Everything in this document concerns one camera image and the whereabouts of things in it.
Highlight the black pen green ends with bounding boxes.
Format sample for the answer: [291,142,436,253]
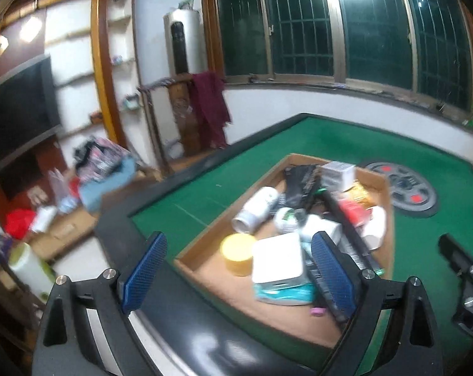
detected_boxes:
[320,190,383,277]
[305,188,327,212]

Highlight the plain white bottle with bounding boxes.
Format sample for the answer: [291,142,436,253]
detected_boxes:
[299,215,342,245]

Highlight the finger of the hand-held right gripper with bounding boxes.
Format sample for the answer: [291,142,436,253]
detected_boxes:
[438,233,473,339]

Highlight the black television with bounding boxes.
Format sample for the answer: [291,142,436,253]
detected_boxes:
[0,54,63,173]

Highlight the white green container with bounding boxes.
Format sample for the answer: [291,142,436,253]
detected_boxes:
[7,242,57,296]

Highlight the white bottle green label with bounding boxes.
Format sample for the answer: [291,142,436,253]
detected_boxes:
[273,207,309,233]

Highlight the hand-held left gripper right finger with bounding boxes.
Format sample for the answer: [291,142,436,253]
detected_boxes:
[311,231,442,376]

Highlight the white can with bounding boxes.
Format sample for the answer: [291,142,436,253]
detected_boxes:
[232,186,280,233]

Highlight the orange snack packet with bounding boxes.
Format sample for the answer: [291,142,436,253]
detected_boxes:
[344,180,378,206]

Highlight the flattened cardboard sheet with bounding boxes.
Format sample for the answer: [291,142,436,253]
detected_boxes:
[29,204,100,259]

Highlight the white standing air conditioner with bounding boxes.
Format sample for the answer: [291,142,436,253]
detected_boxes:
[163,8,209,83]

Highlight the white plastic jar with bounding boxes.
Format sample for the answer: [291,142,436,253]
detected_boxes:
[31,206,57,233]

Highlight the yellow tape roll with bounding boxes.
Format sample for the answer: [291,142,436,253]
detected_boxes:
[221,233,256,277]

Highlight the dark red wooden cabinet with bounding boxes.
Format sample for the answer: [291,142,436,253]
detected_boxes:
[0,137,73,220]

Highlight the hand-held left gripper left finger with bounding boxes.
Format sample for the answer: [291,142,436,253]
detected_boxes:
[32,232,168,376]

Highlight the black foil packet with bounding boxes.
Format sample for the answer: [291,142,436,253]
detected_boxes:
[284,164,323,208]

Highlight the pile of clothes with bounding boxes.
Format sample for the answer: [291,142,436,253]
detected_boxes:
[73,136,139,208]

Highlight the carved wooden chair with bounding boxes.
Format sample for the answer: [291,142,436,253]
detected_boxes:
[138,74,206,173]

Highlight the small white carton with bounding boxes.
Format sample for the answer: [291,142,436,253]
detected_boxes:
[320,160,356,191]

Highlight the round grey table centre panel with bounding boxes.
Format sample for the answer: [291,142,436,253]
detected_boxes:
[363,160,441,218]

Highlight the wooden shelf cabinet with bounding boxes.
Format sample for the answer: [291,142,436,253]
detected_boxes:
[37,0,143,145]

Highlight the maroon cloth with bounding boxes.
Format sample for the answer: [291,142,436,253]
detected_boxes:
[187,71,232,149]

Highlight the red blister packet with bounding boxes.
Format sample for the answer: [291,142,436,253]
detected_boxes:
[336,198,372,228]

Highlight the red plastic bag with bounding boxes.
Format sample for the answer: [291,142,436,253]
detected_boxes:
[3,208,37,239]

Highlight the white flat box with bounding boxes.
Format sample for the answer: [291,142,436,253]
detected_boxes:
[252,232,305,285]

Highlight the cardboard box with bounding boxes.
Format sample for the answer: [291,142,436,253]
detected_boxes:
[174,154,395,349]

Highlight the teal tissue packet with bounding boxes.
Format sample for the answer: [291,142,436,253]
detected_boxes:
[254,280,317,306]

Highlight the clear plastic bag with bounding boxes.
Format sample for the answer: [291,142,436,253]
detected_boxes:
[46,168,80,214]

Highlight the barred window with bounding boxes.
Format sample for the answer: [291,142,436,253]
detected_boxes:
[200,0,473,124]

